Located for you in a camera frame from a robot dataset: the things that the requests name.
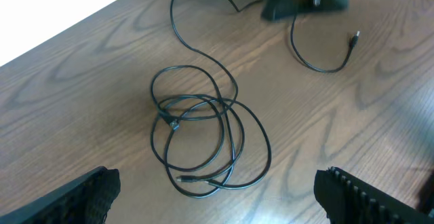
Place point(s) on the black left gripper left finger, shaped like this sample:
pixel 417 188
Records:
pixel 86 199

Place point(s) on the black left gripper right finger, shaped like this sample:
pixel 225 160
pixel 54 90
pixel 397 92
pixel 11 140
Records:
pixel 347 199

